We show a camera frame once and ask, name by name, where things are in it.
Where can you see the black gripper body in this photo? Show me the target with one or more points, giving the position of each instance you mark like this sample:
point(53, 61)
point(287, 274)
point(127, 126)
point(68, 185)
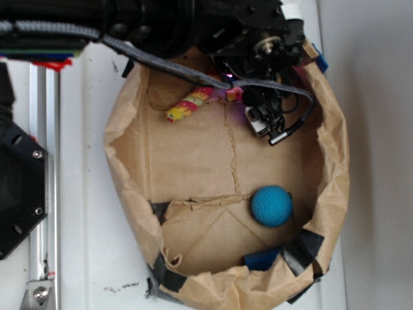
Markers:
point(270, 40)

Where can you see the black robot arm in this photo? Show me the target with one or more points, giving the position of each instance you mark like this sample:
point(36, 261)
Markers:
point(54, 30)

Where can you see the blue dimpled ball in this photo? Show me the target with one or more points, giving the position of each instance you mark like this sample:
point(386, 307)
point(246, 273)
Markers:
point(271, 206)

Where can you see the brown paper bag bin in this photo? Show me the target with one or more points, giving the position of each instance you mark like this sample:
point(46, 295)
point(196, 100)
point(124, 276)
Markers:
point(186, 189)

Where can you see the white plastic tray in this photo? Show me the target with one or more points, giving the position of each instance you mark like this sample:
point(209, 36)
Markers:
point(101, 266)

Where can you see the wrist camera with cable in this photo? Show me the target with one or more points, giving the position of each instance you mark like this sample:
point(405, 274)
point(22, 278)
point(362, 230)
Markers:
point(266, 115)

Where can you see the aluminium extrusion rail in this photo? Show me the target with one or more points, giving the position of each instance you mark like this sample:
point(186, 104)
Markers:
point(44, 249)

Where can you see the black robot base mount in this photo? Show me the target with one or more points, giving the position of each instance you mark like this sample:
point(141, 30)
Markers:
point(23, 187)

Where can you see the metal corner bracket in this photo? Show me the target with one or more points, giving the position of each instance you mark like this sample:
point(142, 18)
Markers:
point(39, 295)

